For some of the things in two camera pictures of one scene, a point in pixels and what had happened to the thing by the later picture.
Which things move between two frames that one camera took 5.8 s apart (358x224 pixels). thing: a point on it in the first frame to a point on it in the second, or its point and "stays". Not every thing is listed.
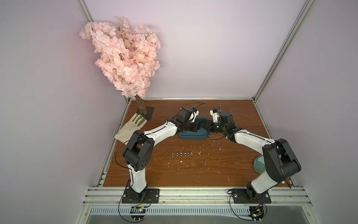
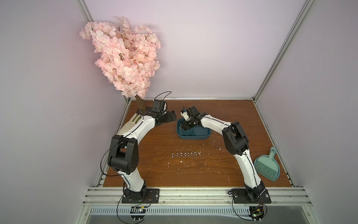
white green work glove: x=136 y=123 stays
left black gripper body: x=190 y=126 to x=166 y=117
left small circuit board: x=137 y=209 stays
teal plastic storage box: x=201 y=134 stays
